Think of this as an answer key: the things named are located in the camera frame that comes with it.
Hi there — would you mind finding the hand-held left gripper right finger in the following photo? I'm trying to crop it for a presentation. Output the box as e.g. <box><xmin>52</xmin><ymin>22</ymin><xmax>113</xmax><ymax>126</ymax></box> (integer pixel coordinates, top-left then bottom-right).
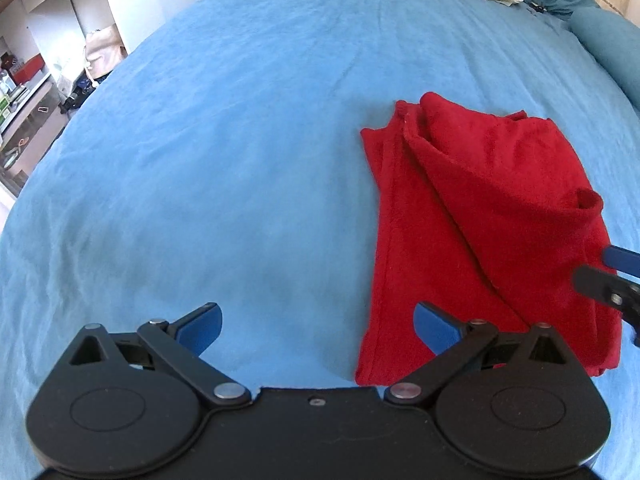
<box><xmin>384</xmin><ymin>302</ymin><xmax>576</xmax><ymax>407</ymax></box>

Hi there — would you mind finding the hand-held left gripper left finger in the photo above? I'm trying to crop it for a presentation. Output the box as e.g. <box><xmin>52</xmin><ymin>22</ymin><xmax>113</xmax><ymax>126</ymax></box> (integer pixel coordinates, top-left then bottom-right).
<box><xmin>67</xmin><ymin>303</ymin><xmax>252</xmax><ymax>407</ymax></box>

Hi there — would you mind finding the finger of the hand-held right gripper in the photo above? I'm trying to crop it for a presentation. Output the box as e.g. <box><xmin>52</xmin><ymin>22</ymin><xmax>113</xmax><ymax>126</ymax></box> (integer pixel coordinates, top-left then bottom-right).
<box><xmin>572</xmin><ymin>266</ymin><xmax>640</xmax><ymax>347</ymax></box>
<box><xmin>602</xmin><ymin>245</ymin><xmax>640</xmax><ymax>279</ymax></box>

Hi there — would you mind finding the red knit sweater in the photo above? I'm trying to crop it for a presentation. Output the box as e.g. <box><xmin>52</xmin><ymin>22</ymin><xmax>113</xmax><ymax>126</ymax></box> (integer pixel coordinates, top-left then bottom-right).
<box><xmin>355</xmin><ymin>91</ymin><xmax>626</xmax><ymax>387</ymax></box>

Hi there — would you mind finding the bed with blue sheet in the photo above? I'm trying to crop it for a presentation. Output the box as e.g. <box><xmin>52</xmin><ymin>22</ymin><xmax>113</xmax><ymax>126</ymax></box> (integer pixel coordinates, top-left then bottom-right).
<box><xmin>0</xmin><ymin>0</ymin><xmax>640</xmax><ymax>480</ymax></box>

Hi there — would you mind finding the blue duvet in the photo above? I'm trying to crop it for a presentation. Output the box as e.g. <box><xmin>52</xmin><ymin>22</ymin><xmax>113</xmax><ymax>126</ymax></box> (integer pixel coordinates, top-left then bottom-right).
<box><xmin>570</xmin><ymin>7</ymin><xmax>640</xmax><ymax>111</ymax></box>

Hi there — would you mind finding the beige cloth bag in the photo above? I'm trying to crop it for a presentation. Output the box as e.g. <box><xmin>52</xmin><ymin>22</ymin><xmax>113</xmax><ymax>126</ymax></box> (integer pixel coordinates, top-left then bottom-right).
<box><xmin>82</xmin><ymin>25</ymin><xmax>128</xmax><ymax>81</ymax></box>

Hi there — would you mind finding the red box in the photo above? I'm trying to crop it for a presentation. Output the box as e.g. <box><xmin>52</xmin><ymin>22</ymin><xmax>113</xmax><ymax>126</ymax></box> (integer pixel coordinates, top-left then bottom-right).
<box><xmin>12</xmin><ymin>54</ymin><xmax>46</xmax><ymax>85</ymax></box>

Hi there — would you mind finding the white shelf unit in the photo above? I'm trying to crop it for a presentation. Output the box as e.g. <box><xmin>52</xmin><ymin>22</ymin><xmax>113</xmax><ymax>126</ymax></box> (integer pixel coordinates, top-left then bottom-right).
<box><xmin>0</xmin><ymin>0</ymin><xmax>166</xmax><ymax>201</ymax></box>

